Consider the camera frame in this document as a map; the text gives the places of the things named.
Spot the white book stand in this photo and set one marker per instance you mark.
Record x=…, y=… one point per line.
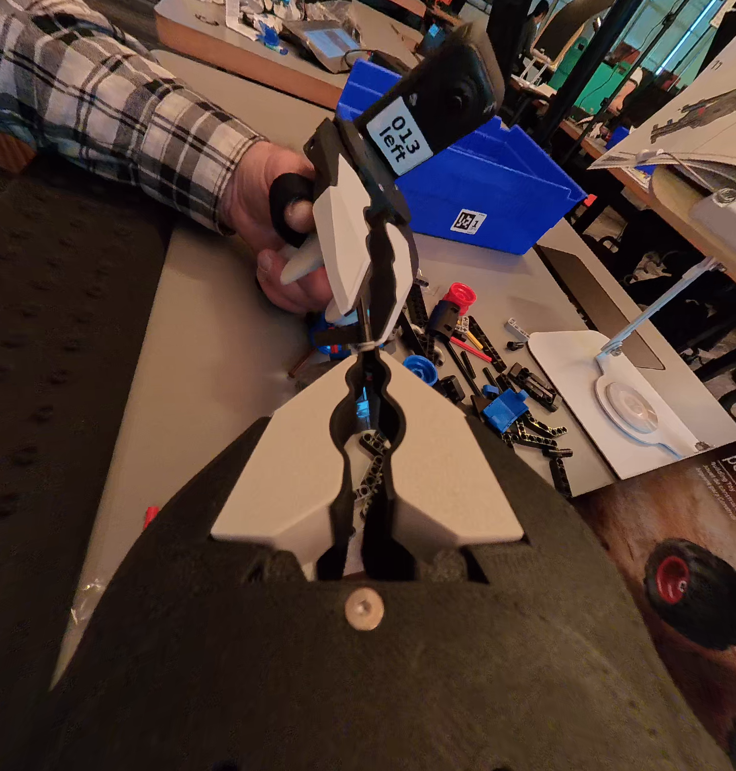
x=573, y=385

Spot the black metal pole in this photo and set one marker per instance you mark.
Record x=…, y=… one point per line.
x=585, y=60

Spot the brown toy axle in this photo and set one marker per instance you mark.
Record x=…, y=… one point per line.
x=300, y=365

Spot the dark perforated floor mat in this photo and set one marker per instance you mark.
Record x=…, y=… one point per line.
x=54, y=421

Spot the blue plastic bin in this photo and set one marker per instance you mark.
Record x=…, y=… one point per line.
x=494, y=193

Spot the person's left forearm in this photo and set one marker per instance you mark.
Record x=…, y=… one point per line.
x=103, y=108

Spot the clear plastic wrapper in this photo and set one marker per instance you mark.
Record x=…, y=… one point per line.
x=91, y=602

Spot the red toy wheel rim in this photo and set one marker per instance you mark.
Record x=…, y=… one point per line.
x=461, y=295

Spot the black toy set box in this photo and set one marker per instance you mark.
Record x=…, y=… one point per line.
x=675, y=542

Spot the green panel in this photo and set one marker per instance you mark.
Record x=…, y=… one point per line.
x=609, y=90

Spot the grey desk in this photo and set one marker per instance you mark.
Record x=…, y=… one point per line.
x=223, y=361

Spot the blue toy panel piece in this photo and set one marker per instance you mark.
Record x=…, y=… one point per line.
x=503, y=409

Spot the small grey toy beam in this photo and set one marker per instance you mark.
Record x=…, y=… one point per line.
x=517, y=328

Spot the person's left hand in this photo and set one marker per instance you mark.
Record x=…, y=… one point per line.
x=247, y=199

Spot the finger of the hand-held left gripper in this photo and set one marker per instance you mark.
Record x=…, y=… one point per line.
x=344, y=241
x=404, y=271

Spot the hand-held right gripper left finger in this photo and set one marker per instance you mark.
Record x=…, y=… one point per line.
x=283, y=482

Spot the blue waste bin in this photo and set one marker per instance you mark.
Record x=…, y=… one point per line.
x=431, y=39

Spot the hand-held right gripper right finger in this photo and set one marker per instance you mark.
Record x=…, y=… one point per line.
x=458, y=482

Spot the cluttered wooden table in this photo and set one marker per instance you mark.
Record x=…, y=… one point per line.
x=241, y=54

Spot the red toy pin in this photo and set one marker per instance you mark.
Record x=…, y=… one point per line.
x=151, y=517

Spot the instruction booklet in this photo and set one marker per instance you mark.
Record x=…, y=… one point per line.
x=693, y=120

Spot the grey tablet device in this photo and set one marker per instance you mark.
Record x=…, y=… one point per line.
x=326, y=42

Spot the blue toy wheel rim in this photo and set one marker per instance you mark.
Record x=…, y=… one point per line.
x=419, y=367

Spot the red toy axle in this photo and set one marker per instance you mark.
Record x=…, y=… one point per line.
x=470, y=349

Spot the pile of toy brick pieces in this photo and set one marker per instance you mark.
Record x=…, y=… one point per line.
x=537, y=430

